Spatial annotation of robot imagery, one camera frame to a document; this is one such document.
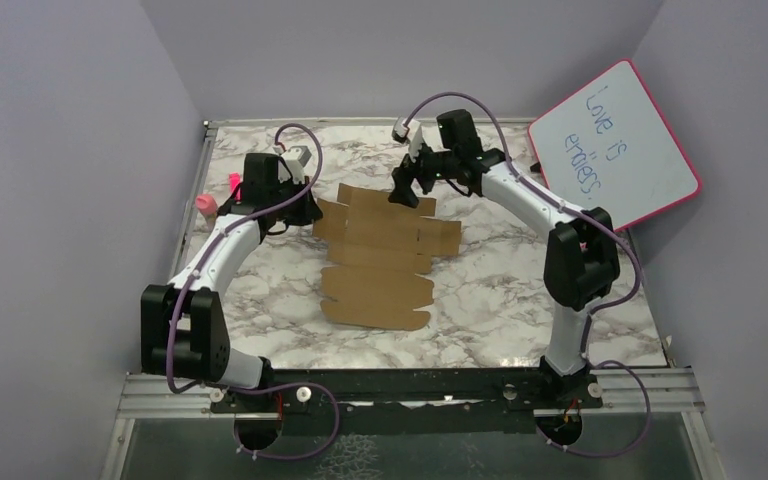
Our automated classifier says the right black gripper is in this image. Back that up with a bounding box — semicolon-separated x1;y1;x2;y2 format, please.
388;134;458;209

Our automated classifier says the brown cardboard box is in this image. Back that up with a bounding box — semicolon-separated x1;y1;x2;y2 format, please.
313;183;462;331

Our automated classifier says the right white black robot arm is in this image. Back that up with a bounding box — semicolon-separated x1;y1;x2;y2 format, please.
388;109;620;407

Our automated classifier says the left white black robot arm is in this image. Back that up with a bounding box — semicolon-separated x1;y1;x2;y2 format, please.
140;146;323;411

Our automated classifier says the pink highlighter marker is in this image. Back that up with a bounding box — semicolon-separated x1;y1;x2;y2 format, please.
228;172;241;200

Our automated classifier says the small pink capped bottle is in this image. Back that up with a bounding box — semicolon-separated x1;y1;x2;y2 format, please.
194;193;219;230

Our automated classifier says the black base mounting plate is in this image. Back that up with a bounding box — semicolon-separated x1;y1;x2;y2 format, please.
210;367;603;436

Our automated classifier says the pink framed whiteboard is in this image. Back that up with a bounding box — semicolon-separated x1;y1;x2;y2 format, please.
527;59;702;230

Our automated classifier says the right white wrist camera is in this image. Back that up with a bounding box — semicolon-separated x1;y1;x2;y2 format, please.
391;118;426;163

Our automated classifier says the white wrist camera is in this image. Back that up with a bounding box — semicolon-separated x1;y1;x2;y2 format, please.
391;118;426;163
278;146;312;185

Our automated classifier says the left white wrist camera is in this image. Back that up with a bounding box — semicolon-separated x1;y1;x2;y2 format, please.
278;146;312;185

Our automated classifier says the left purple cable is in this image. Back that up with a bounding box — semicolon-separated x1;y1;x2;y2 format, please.
165;123;342;463

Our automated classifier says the purple cable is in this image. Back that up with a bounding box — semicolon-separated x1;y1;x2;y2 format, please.
165;123;342;463
402;91;653;460

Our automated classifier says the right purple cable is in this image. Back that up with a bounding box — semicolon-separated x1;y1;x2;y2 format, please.
402;91;653;460

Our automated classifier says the aluminium extrusion frame rail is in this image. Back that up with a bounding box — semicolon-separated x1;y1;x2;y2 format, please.
116;368;706;420

